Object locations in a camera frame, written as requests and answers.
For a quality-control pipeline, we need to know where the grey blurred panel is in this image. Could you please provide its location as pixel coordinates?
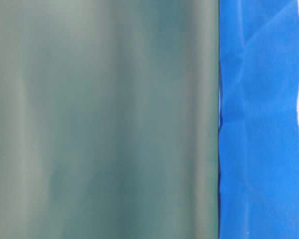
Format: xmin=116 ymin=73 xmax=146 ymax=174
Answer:
xmin=0 ymin=0 xmax=218 ymax=239

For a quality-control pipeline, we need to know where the blue table cloth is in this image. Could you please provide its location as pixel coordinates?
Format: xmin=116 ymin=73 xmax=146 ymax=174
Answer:
xmin=219 ymin=0 xmax=299 ymax=239

